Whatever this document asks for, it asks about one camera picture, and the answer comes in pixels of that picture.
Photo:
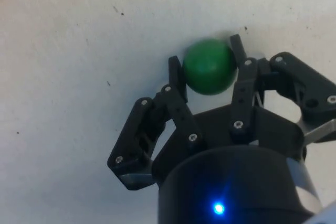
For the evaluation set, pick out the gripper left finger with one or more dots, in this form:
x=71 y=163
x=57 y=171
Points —
x=181 y=113

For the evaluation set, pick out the green ball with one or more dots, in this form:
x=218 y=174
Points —
x=210 y=69

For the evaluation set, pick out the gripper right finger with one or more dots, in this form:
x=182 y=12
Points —
x=244 y=90

